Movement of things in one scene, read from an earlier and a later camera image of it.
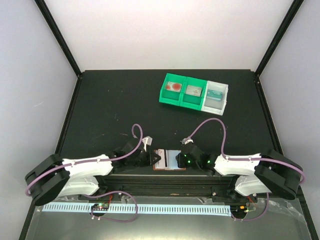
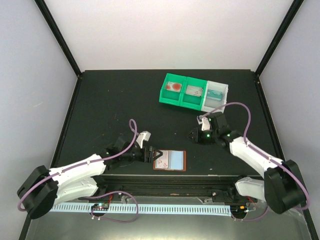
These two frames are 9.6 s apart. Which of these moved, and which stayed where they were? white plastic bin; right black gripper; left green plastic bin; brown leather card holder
Moved: right black gripper
Stayed: brown leather card holder; left green plastic bin; white plastic bin
